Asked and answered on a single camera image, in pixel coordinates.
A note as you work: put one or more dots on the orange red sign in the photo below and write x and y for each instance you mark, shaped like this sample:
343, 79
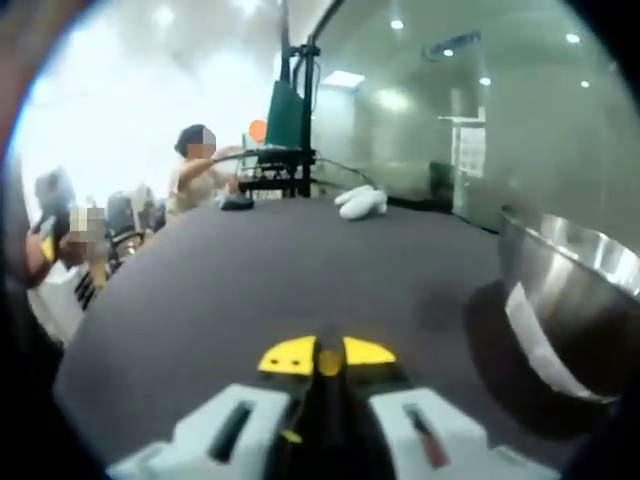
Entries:
257, 131

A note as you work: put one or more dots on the black office chair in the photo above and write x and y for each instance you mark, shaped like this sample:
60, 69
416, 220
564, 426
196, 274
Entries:
125, 215

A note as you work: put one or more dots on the small black device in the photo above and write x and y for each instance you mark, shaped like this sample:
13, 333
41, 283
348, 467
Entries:
237, 204

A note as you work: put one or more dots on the stainless steel bowl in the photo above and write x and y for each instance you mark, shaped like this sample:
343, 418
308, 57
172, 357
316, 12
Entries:
575, 280

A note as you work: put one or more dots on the white paper notice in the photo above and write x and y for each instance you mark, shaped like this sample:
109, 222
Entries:
472, 150

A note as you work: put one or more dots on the green cloth cover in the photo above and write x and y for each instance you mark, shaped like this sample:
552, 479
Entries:
286, 117

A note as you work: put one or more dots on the black metal stand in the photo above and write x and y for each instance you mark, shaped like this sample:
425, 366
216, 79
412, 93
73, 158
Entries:
300, 170

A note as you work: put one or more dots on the orange QQ candy piece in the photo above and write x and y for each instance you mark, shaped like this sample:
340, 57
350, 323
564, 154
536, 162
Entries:
330, 363

